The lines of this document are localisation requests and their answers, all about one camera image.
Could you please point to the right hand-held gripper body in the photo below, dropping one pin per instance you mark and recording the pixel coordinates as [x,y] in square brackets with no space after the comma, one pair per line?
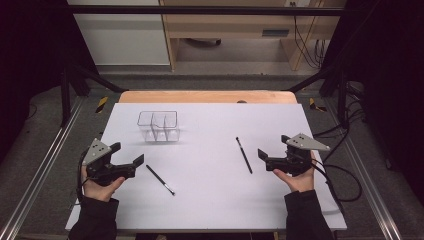
[295,163]

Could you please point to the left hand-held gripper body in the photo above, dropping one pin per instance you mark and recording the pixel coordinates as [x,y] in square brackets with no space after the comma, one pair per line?
[100,168]

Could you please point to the black makeup brush silver ferrule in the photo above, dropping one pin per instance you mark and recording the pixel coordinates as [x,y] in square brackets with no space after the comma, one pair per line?
[160,180]

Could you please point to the clear plastic organizer box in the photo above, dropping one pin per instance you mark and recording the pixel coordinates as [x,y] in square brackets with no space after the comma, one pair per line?
[158,126]

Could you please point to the person's right hand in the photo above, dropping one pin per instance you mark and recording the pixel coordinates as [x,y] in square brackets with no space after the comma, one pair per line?
[301,183]

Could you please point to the person's left hand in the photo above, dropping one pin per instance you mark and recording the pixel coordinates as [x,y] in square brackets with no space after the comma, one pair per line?
[98,191]

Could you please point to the yellow clamp right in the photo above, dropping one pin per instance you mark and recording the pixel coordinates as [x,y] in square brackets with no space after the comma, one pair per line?
[313,105]

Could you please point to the yellow clamp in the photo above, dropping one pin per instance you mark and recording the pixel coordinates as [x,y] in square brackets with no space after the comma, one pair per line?
[313,105]
[102,104]

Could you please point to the yellow clamp left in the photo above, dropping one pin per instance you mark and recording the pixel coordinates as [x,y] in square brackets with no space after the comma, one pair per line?
[102,104]

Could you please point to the white board table cover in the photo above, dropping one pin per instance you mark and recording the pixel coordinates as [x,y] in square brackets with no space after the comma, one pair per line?
[206,200]

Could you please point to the white cabinet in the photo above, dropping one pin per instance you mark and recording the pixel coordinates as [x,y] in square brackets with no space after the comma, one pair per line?
[123,40]

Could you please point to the light wooden desk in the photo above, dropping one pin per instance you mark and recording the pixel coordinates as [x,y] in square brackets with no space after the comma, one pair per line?
[230,25]

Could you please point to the black curtain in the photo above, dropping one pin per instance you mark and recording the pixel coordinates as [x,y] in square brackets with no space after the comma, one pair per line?
[30,50]
[390,66]

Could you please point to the black metal crossbar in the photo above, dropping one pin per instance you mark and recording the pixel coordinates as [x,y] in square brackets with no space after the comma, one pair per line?
[200,10]

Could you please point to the aluminium floor rail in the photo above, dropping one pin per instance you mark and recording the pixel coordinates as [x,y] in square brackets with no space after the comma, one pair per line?
[40,173]
[366,180]

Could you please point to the black metal frame stand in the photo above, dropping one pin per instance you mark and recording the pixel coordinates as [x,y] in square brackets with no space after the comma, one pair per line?
[65,100]
[342,100]

